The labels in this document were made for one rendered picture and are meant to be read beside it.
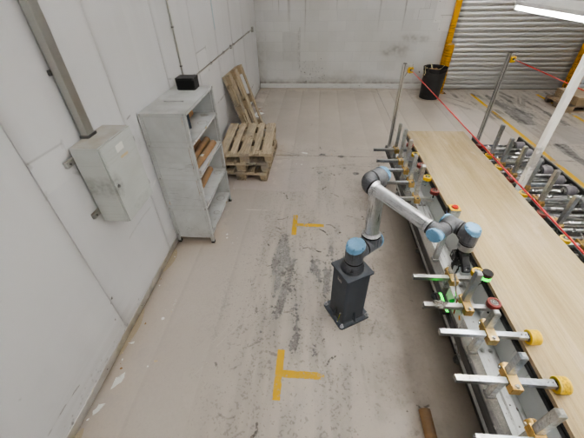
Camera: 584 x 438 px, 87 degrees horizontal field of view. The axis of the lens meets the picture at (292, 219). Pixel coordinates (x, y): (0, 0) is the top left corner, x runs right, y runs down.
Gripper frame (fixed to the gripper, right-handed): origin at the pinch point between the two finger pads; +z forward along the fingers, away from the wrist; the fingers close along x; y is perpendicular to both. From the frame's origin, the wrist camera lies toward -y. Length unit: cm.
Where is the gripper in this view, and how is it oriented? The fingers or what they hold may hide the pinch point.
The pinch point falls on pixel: (454, 273)
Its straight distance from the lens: 222.6
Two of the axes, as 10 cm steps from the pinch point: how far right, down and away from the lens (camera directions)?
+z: 0.2, 7.8, 6.3
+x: -10.0, -0.3, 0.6
